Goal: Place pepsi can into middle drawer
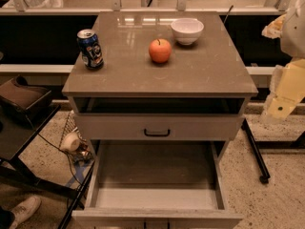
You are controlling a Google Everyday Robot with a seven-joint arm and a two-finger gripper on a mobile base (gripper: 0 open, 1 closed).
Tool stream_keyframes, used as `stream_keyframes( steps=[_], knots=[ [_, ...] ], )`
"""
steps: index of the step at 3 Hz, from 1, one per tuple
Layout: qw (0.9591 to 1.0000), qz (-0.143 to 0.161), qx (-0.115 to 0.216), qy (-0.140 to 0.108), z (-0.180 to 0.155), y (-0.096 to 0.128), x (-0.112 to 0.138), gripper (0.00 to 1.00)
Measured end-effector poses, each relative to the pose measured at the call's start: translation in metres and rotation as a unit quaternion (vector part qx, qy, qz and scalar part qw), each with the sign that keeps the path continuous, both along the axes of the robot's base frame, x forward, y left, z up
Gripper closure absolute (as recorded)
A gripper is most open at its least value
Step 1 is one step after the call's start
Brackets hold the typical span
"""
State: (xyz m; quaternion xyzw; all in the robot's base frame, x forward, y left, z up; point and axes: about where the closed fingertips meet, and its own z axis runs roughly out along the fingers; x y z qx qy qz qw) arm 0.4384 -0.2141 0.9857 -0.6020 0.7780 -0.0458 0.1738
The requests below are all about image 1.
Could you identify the blue pepsi can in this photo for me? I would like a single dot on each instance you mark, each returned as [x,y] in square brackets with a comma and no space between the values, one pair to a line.
[90,48]

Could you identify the black metal leg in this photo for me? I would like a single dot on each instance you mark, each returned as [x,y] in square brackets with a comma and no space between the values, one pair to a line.
[265,176]

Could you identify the white round device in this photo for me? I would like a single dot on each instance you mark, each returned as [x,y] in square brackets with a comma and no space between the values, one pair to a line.
[70,142]

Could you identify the black side table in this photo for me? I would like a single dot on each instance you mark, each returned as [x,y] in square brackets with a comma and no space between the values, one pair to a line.
[14,139]

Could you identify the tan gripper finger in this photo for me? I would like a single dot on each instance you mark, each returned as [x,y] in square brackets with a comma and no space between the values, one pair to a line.
[287,90]

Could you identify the open middle drawer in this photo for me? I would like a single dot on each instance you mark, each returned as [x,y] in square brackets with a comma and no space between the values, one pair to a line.
[157,185]

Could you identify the orange apple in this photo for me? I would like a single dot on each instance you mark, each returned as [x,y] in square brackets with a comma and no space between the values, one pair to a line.
[160,50]

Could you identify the grey drawer cabinet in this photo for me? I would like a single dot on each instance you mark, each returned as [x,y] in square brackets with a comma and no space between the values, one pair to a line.
[206,79]

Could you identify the brown padded object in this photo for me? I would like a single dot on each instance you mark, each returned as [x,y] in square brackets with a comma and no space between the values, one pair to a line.
[17,96]

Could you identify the closed top drawer black handle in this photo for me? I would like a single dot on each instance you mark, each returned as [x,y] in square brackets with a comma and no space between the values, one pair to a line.
[158,127]

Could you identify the white sneaker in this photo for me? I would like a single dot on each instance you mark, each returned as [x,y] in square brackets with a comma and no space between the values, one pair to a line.
[24,210]

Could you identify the white bowl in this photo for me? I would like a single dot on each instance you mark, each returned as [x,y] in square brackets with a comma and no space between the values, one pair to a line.
[186,30]

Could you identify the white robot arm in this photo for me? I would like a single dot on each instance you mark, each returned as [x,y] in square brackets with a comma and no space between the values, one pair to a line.
[290,29]

